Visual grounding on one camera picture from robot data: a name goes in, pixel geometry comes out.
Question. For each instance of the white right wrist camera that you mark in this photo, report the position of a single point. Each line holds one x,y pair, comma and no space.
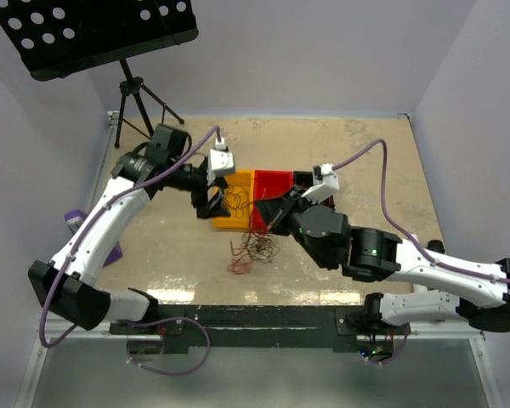
325,184

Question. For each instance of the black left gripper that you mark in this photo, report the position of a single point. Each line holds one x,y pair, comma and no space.
215,208

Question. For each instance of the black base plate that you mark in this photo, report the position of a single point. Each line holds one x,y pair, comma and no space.
286,327

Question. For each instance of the red plastic bin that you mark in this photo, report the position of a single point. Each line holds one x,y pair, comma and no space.
270,184

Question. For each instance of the black perforated music stand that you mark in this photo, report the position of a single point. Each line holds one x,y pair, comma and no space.
56,39

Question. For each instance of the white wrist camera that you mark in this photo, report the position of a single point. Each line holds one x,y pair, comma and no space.
325,184
220,161

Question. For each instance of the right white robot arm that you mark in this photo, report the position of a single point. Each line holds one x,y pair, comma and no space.
478,293

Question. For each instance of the black plastic bin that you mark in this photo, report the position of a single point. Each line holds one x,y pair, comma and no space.
305,180

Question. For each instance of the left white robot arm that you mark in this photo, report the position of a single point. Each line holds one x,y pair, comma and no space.
165,147

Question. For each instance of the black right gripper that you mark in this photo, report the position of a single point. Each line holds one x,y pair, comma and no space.
279,209

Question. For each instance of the purple plastic holder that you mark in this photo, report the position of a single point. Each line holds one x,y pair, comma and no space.
75,219

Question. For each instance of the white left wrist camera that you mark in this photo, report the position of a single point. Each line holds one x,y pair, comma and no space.
220,161

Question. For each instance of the black microphone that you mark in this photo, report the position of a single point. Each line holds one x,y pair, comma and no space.
436,246

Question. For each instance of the yellow plastic bin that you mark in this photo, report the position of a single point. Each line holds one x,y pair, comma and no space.
238,200

